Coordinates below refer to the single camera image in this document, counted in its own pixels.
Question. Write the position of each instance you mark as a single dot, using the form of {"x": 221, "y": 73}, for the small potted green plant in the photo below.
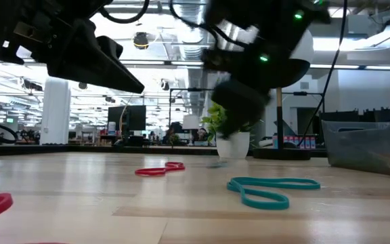
{"x": 235, "y": 145}

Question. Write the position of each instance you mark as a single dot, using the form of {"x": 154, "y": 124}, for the black ceiling dome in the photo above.
{"x": 141, "y": 40}

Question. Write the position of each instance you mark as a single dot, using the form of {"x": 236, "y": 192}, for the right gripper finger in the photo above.
{"x": 242, "y": 108}

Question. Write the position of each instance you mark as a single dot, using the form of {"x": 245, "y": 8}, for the black monitor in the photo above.
{"x": 134, "y": 117}

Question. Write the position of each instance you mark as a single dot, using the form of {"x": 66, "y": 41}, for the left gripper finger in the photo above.
{"x": 112, "y": 47}
{"x": 90, "y": 64}

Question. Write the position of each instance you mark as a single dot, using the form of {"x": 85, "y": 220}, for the silver ventilation duct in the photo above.
{"x": 190, "y": 51}

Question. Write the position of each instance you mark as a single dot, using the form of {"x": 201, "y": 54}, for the clear plastic bin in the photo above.
{"x": 367, "y": 152}

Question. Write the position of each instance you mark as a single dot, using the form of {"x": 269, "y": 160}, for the small white shade lamp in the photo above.
{"x": 191, "y": 122}

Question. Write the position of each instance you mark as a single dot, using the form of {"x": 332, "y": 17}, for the row of colourful boxes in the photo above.
{"x": 296, "y": 142}

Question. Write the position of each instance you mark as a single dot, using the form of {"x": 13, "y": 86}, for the white column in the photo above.
{"x": 55, "y": 112}

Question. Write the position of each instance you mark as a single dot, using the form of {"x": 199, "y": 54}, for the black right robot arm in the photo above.
{"x": 266, "y": 20}

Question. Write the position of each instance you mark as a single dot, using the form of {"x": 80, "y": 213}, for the black metal rack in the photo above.
{"x": 170, "y": 115}

